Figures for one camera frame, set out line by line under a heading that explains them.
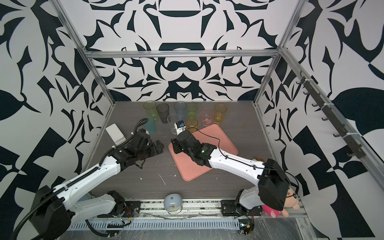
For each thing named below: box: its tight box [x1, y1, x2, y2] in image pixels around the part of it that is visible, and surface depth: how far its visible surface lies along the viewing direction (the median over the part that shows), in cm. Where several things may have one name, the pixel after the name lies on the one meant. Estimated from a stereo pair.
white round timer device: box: [163, 193, 183, 215], surface depth 72 cm
